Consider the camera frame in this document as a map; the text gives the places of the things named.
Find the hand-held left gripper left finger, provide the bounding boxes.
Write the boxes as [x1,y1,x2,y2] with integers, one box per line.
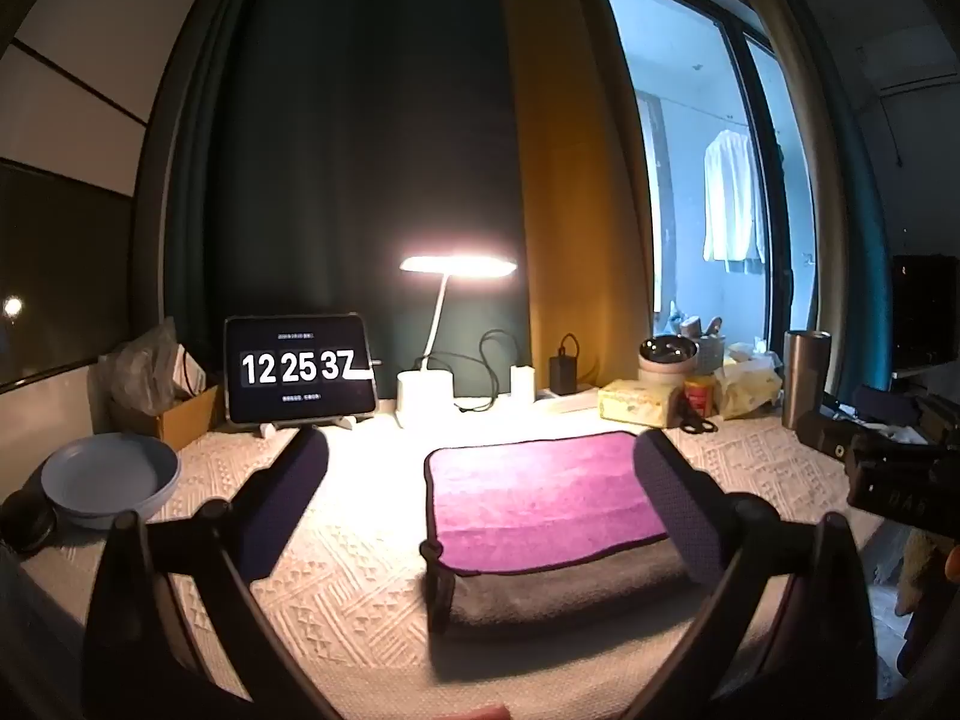
[81,426,344,720]

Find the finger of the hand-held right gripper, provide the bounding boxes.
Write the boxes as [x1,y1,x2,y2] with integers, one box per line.
[795,408,872,463]
[821,385,925,425]

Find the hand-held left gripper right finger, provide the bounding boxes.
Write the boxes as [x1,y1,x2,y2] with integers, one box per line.
[621,430,880,720]

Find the purple towel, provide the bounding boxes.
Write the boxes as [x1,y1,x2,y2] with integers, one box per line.
[424,430,672,577]

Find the grey towel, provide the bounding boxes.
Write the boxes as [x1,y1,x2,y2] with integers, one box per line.
[420,536,711,635]

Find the steel tumbler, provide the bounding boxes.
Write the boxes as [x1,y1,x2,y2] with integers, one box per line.
[781,329,833,431]

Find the white tablet stand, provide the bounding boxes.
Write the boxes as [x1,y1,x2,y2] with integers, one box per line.
[258,412,358,438]

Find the black scissors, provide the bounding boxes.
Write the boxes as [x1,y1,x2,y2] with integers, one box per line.
[674,390,719,435]

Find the pale yellow tissue pack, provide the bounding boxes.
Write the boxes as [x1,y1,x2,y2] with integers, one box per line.
[712,355,785,420]

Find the black appliance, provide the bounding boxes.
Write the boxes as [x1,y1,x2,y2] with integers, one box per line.
[890,254,960,374]

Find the yellow tissue box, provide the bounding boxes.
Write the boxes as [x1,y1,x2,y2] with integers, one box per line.
[598,379,680,427]

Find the white patterned tablecloth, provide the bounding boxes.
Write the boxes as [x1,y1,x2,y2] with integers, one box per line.
[13,396,887,720]

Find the cardboard box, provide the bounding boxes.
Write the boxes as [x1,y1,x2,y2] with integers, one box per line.
[153,382,223,453]

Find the tablet showing clock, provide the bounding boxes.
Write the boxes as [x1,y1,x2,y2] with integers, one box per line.
[223,313,378,425]

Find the grey utensil holder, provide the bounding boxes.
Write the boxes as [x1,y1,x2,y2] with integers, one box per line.
[693,315,728,377]

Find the white power strip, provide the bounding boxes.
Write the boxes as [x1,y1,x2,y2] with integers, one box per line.
[535,387,602,415]

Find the steel bowl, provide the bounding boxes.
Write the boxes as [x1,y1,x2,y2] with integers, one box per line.
[638,334,698,385]

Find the white papers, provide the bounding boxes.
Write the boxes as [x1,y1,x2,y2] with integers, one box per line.
[175,344,208,395]

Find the black power adapter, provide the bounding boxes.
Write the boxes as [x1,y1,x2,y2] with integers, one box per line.
[549,332,583,395]

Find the white desk lamp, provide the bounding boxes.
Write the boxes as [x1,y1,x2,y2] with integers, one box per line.
[396,253,519,429]

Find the clear plastic bag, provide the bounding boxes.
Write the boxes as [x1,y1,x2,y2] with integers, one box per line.
[97,316,193,429]

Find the teal curtain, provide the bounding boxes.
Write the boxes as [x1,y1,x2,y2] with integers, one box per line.
[793,0,895,407]

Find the white hanging shirt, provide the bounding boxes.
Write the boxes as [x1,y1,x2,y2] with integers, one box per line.
[702,127,768,266]

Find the black round lid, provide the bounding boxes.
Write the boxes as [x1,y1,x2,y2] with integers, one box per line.
[0,490,58,557]

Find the white air conditioner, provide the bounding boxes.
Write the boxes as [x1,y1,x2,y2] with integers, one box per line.
[853,28,960,100]

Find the yellow curtain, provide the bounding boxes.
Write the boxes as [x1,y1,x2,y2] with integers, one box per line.
[490,0,662,392]

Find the dark green curtain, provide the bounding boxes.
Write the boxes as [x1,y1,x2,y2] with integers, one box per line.
[138,0,531,400]

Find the black window frame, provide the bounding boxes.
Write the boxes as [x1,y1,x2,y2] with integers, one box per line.
[591,0,820,362]

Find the black cable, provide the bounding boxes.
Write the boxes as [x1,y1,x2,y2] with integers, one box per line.
[455,328,520,414]

